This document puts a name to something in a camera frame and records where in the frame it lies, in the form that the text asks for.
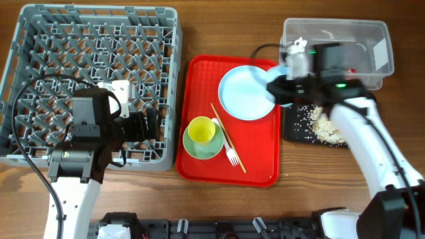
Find light blue plate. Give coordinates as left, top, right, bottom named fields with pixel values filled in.
left=218, top=65, right=275, bottom=121

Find green saucer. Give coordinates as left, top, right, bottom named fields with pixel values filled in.
left=183, top=123, right=224, bottom=160

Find black plastic tray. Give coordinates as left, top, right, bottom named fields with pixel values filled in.
left=282, top=104, right=348, bottom=149

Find red sauce packet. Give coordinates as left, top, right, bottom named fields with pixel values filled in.
left=346, top=68, right=356, bottom=74

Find clear plastic bin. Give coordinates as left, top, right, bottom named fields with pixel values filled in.
left=280, top=18, right=394, bottom=90

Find grey dishwasher rack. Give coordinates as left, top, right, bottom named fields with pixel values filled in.
left=1, top=4, right=183, bottom=171

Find white plastic fork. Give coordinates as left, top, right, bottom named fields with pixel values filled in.
left=212, top=118, right=239, bottom=166

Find wooden chopstick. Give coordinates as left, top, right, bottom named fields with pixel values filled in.
left=211, top=103, right=247, bottom=174

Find light blue bowl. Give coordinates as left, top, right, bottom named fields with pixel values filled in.
left=261, top=65, right=292, bottom=108

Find white napkin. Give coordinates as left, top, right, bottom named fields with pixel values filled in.
left=294, top=37, right=307, bottom=51

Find yellow cup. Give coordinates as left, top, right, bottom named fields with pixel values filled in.
left=188, top=116, right=215, bottom=145

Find food scraps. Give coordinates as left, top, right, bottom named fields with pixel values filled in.
left=310, top=105, right=346, bottom=143

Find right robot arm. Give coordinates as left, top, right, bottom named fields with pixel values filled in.
left=266, top=42, right=424, bottom=238

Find red plastic tray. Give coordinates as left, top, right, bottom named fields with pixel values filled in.
left=175, top=55, right=281, bottom=187

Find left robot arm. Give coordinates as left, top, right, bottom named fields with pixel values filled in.
left=44, top=87, right=162, bottom=238

